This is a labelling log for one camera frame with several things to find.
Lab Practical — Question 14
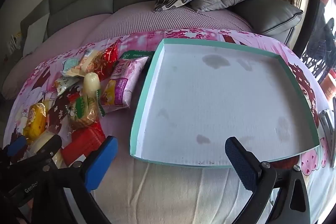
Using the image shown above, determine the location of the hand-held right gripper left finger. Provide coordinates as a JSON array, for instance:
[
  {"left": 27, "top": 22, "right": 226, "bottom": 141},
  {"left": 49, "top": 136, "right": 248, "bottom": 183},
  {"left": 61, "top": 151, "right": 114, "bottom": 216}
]
[{"left": 33, "top": 135, "right": 119, "bottom": 224}]

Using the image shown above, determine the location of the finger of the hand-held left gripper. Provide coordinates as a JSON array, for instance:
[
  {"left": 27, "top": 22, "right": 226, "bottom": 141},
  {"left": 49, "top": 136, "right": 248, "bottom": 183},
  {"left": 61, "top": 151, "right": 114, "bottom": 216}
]
[
  {"left": 0, "top": 135, "right": 27, "bottom": 161},
  {"left": 12, "top": 134, "right": 63, "bottom": 169}
]

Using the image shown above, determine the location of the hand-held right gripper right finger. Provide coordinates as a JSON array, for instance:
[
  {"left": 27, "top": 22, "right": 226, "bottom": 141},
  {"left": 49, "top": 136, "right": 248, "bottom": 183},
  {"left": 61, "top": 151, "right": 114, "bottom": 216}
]
[{"left": 225, "top": 136, "right": 311, "bottom": 224}]

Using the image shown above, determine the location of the red gold-patterned snack packet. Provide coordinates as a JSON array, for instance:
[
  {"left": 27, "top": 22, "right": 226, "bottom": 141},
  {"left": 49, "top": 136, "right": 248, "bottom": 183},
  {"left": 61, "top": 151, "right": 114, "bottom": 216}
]
[{"left": 62, "top": 122, "right": 106, "bottom": 165}]

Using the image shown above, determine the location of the yellow snack packet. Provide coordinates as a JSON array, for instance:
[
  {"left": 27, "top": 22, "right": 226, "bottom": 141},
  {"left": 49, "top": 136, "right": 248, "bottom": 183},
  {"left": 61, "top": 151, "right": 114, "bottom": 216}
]
[{"left": 22, "top": 103, "right": 49, "bottom": 141}]

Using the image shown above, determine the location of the green round cracker packet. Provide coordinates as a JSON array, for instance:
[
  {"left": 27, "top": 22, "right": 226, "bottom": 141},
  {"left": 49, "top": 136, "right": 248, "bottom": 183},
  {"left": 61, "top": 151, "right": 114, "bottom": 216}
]
[{"left": 67, "top": 88, "right": 106, "bottom": 130}]

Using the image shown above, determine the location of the teal cardboard tray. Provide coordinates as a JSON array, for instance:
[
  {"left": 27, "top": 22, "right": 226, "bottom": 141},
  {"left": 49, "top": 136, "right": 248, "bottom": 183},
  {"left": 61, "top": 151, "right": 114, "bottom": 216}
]
[{"left": 129, "top": 38, "right": 320, "bottom": 169}]

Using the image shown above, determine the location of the pale teal snack packet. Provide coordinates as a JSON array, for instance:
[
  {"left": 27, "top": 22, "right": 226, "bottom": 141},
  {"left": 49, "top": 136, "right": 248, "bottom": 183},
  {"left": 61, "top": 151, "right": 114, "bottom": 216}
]
[{"left": 61, "top": 59, "right": 77, "bottom": 74}]

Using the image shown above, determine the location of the pink snack packet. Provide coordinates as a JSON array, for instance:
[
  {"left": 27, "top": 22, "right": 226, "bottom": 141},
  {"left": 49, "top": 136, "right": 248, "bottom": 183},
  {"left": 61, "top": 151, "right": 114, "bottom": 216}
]
[{"left": 100, "top": 56, "right": 150, "bottom": 109}]

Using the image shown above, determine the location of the beige snack packet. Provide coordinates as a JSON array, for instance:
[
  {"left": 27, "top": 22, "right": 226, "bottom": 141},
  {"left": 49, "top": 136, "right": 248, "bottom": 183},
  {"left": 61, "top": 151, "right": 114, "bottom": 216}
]
[{"left": 62, "top": 49, "right": 105, "bottom": 78}]

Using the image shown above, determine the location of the shiny red snack packet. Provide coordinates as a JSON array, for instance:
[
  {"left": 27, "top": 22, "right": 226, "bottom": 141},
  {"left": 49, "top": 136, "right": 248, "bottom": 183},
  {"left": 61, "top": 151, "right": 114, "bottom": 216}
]
[{"left": 94, "top": 42, "right": 120, "bottom": 80}]

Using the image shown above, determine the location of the dark green snack packet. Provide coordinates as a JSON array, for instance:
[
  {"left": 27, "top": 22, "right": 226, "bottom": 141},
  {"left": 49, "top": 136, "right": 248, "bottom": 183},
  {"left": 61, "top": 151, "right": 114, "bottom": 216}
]
[{"left": 121, "top": 49, "right": 156, "bottom": 62}]

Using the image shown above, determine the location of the small white green packet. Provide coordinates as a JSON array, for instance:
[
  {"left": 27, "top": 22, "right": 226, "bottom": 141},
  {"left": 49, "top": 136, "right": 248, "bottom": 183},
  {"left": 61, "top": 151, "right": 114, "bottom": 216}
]
[{"left": 54, "top": 76, "right": 80, "bottom": 96}]

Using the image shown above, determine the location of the silver phone stand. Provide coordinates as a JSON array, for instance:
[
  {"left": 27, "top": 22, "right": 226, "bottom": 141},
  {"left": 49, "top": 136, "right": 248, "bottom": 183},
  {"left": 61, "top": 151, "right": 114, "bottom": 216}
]
[{"left": 318, "top": 97, "right": 336, "bottom": 167}]

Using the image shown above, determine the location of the pale square cushion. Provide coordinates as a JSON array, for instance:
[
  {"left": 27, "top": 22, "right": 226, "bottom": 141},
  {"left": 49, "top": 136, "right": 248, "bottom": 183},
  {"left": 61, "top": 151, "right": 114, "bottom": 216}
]
[{"left": 22, "top": 14, "right": 49, "bottom": 57}]

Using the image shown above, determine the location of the orange pot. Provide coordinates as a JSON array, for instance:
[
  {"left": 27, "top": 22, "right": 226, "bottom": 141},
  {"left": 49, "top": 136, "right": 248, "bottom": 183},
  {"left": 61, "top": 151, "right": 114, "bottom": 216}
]
[{"left": 322, "top": 74, "right": 336, "bottom": 98}]

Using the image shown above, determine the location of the pink printed blanket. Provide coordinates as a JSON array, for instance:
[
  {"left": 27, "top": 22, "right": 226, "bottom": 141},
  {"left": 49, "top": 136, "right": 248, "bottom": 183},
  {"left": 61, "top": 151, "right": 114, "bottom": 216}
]
[{"left": 5, "top": 27, "right": 336, "bottom": 224}]

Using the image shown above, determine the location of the pink sofa cover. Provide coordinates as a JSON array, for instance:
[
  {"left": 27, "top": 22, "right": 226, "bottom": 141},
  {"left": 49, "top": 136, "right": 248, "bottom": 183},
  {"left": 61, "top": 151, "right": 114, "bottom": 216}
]
[{"left": 1, "top": 6, "right": 256, "bottom": 101}]

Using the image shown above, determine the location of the black folding chair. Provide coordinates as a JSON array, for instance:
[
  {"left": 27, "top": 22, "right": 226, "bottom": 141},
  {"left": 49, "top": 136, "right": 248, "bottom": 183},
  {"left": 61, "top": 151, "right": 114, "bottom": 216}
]
[{"left": 302, "top": 0, "right": 336, "bottom": 83}]

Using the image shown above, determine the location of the dark grey leather cushion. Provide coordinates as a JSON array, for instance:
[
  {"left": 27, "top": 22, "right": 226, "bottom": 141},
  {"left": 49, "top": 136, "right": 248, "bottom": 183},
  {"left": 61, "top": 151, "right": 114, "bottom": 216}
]
[{"left": 234, "top": 0, "right": 304, "bottom": 42}]

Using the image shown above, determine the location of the black door frame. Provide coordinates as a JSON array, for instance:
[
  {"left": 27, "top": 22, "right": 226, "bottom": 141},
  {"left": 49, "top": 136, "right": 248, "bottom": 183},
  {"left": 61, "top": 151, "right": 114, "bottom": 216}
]
[{"left": 294, "top": 0, "right": 324, "bottom": 56}]

